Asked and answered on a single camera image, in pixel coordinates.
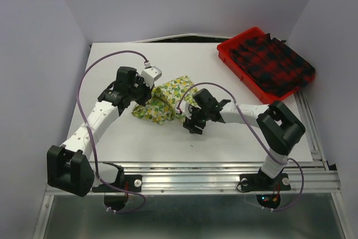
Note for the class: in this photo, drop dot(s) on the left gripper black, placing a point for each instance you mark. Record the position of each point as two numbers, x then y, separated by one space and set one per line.
147 90

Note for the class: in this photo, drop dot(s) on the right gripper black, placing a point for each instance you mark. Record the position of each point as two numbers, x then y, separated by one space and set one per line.
189 122

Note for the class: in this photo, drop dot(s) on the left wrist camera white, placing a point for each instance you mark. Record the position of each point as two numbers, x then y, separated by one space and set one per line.
151 75

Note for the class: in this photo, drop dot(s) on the aluminium frame rails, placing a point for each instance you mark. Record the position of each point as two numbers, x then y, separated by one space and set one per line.
190 183

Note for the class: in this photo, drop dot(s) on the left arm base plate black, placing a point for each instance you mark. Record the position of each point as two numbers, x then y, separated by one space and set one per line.
129 182

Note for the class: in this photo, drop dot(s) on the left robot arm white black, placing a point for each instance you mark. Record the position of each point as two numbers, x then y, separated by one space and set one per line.
68 166

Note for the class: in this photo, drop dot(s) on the lemon print skirt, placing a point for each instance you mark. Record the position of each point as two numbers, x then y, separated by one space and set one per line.
161 107

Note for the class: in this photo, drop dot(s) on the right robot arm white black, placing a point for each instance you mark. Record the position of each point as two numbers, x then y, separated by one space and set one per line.
274 126

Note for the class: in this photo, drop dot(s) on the red black plaid skirt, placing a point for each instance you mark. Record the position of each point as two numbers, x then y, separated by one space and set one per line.
273 66

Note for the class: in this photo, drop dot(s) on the red plastic tray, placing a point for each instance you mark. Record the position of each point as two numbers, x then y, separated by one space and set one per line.
223 53

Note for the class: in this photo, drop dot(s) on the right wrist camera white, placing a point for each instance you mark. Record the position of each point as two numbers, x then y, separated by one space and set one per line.
181 108

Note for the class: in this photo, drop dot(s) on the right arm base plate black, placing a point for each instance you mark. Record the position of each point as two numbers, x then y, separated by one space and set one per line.
260 182

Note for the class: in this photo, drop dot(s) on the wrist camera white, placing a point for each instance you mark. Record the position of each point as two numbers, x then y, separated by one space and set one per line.
151 75
181 108

